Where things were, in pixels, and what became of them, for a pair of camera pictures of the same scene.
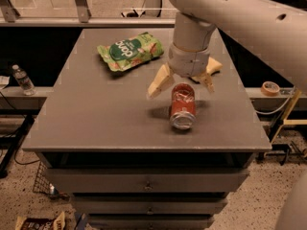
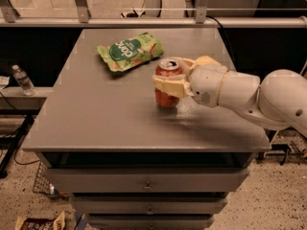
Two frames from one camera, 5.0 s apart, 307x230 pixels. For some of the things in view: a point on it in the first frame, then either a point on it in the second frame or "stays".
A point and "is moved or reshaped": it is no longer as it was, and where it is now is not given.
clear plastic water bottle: x=23 y=80 stays
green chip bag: x=130 y=52 stays
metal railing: x=10 y=16 stays
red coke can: x=183 y=108 is moved or reshaped
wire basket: x=41 y=181 stays
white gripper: x=188 y=63 to x=207 y=82
